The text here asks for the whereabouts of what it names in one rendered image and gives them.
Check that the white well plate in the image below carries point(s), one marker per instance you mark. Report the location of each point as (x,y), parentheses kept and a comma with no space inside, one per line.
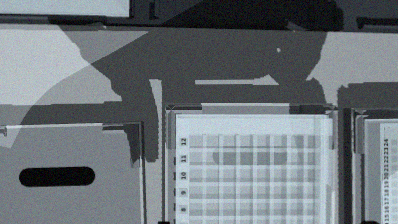
(225,177)

